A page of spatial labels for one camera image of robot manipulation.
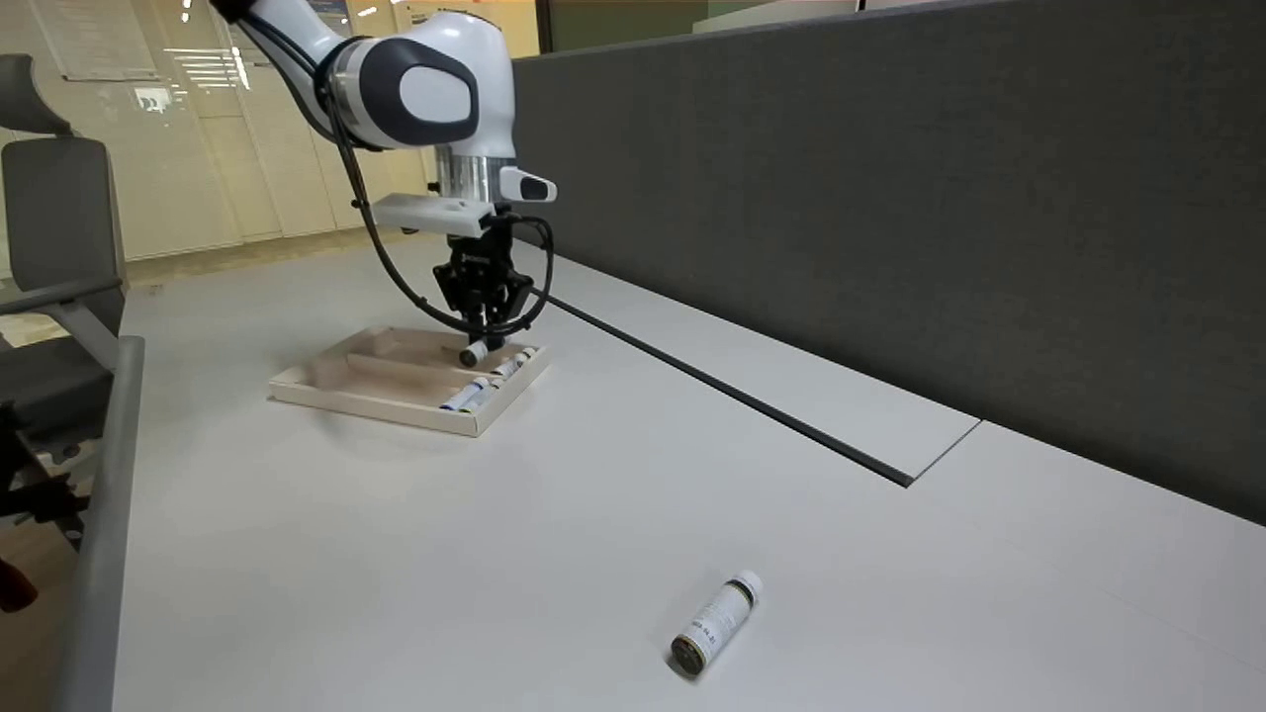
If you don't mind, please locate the light wooden tray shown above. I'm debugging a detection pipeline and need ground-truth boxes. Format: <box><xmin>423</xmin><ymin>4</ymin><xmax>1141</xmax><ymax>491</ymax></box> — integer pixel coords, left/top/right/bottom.
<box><xmin>264</xmin><ymin>323</ymin><xmax>553</xmax><ymax>442</ymax></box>

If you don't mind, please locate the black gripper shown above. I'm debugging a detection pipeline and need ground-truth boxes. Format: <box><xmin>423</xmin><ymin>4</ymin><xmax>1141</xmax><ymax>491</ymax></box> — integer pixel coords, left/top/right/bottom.
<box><xmin>429</xmin><ymin>235</ymin><xmax>528</xmax><ymax>365</ymax></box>

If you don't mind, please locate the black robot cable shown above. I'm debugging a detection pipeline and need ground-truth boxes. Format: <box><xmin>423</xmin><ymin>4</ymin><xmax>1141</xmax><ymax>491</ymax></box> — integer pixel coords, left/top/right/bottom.
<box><xmin>311</xmin><ymin>73</ymin><xmax>562</xmax><ymax>339</ymax></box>

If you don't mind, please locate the grey fabric partition screen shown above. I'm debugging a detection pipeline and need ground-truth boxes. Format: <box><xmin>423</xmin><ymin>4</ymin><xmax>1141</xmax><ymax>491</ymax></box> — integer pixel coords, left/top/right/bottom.
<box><xmin>510</xmin><ymin>0</ymin><xmax>1266</xmax><ymax>531</ymax></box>

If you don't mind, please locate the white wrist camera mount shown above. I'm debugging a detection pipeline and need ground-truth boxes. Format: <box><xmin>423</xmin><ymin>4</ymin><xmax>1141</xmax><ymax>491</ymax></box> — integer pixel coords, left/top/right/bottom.
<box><xmin>373</xmin><ymin>162</ymin><xmax>562</xmax><ymax>245</ymax></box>

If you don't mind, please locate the grey office chair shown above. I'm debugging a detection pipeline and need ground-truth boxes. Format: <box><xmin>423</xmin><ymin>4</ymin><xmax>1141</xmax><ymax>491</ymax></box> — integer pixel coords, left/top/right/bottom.
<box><xmin>0</xmin><ymin>51</ymin><xmax>148</xmax><ymax>546</ymax></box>

